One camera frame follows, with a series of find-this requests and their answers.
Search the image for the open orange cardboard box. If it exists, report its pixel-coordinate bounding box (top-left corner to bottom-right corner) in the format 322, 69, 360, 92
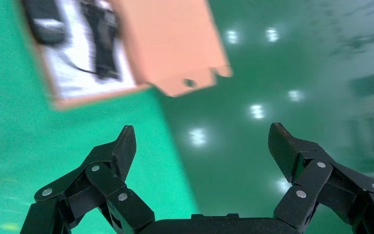
20, 0, 233, 111

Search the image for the black data cable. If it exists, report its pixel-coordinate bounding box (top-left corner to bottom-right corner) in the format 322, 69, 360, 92
79, 0, 122, 80

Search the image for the green cloth table mat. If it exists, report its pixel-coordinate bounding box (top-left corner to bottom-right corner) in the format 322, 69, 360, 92
0, 0, 200, 234

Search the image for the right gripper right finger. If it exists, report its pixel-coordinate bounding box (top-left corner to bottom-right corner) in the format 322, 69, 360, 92
267, 122, 374, 234

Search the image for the dark cable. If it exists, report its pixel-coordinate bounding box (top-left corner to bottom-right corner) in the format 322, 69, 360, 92
21, 0, 98, 76

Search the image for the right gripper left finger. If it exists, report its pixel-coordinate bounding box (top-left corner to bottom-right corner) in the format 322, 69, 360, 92
19, 125, 155, 234

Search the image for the white printed paper sheet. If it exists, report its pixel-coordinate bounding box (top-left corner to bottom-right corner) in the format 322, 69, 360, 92
41, 0, 138, 99

